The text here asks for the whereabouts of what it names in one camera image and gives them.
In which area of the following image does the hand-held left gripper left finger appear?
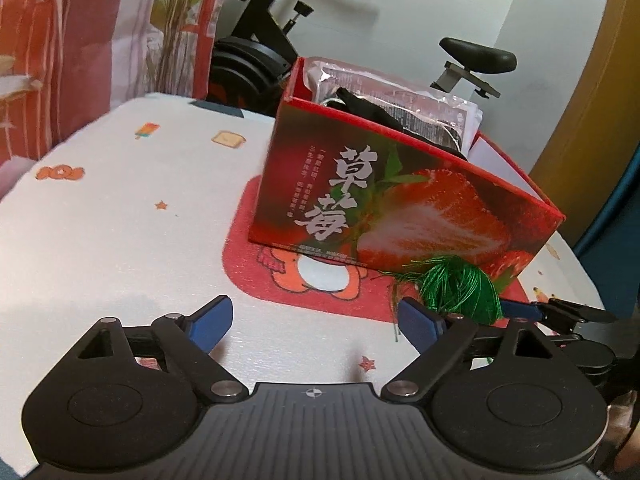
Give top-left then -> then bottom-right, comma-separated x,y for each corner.
75,295 -> 250,403

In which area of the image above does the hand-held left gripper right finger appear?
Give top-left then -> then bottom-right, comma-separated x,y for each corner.
382,297 -> 566,405

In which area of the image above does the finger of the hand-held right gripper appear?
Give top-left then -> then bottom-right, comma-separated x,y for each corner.
499,298 -> 617,325
472,332 -> 617,376

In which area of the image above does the green thread bundle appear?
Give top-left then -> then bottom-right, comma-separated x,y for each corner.
379,255 -> 502,342

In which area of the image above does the red strawberry print cardboard box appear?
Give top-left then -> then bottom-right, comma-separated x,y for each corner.
248,56 -> 567,296

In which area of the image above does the black cloth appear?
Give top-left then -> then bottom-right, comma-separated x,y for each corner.
320,86 -> 471,162

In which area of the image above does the clear packet of dark cloth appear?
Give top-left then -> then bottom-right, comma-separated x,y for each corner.
302,57 -> 483,153

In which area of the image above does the person's right hand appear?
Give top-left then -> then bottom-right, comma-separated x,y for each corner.
606,391 -> 640,468

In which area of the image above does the black exercise bike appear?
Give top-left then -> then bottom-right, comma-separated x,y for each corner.
207,0 -> 517,116

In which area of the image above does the pink printed curtain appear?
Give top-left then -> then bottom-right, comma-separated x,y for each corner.
0,0 -> 236,196

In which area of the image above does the wooden door frame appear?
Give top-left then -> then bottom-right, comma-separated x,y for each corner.
530,0 -> 640,246

